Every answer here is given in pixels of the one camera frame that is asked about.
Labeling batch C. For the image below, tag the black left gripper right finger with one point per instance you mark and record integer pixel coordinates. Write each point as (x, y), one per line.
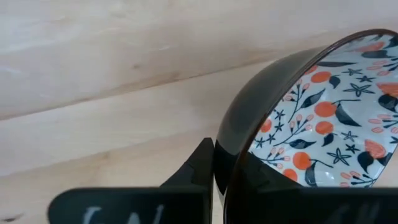
(280, 205)

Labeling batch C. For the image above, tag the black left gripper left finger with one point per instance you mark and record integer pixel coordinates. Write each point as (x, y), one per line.
(186, 193)

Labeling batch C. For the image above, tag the floral patterned ceramic bowl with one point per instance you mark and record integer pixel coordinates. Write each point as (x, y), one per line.
(326, 109)

